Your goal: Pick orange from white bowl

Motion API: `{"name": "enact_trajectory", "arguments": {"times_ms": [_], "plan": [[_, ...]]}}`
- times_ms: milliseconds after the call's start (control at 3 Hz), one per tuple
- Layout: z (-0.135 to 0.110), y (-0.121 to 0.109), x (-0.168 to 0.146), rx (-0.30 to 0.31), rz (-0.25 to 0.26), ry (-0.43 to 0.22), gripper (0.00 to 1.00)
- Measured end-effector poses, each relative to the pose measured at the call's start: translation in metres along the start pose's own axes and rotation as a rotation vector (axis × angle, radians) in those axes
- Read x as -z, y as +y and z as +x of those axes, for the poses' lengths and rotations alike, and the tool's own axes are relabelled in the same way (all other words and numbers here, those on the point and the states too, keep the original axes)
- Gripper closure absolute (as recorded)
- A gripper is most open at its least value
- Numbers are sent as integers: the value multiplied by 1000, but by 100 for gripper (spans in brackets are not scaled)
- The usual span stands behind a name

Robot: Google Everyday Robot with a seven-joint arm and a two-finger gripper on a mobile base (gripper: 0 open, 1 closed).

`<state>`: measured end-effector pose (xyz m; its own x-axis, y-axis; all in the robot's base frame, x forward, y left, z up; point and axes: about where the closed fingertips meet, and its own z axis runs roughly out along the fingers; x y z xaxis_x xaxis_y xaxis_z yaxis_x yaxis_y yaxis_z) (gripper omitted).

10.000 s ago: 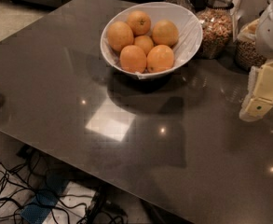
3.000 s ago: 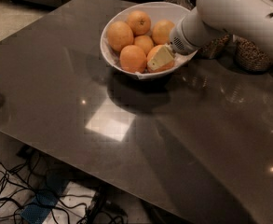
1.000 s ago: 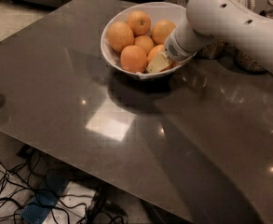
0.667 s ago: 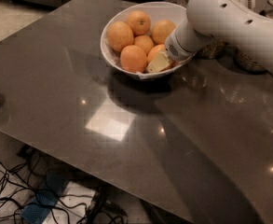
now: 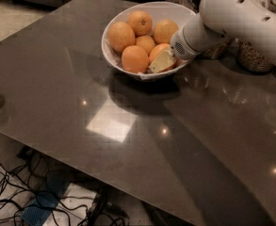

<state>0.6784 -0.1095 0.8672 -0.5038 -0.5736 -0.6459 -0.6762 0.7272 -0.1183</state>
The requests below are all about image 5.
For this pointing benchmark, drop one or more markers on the white bowl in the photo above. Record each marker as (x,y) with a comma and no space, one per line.
(112,52)

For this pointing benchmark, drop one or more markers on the orange top back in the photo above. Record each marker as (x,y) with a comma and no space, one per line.
(141,22)

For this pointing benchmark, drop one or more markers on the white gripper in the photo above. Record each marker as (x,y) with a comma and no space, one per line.
(181,45)

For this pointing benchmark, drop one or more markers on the white plastic bowl liner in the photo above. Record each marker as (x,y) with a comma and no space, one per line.
(112,52)

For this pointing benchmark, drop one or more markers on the small middle orange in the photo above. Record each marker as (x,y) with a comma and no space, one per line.
(146,42)

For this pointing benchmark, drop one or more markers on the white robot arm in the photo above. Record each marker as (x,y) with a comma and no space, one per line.
(219,20)

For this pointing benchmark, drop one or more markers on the blue tape on floor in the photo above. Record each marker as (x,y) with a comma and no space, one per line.
(37,212)

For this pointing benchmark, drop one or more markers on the glass jar of nuts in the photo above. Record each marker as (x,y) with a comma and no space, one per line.
(251,60)
(215,51)

